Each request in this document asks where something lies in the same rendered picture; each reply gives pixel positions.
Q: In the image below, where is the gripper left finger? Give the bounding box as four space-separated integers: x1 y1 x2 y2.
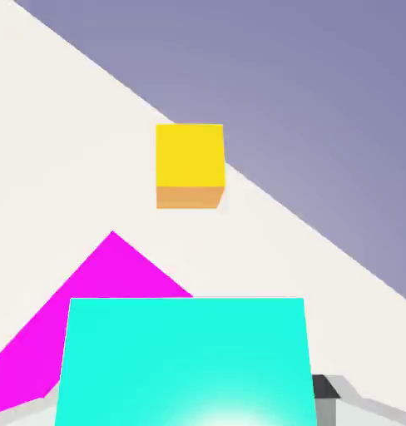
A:
0 379 62 426

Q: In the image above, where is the large magenta box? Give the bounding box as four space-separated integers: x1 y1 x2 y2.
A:
0 230 195 417

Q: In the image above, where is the small cyan cube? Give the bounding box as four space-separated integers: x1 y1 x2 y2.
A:
53 297 319 426

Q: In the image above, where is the small yellow cube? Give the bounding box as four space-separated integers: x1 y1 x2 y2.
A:
155 123 226 210

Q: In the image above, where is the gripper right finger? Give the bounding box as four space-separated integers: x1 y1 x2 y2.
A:
311 374 406 426

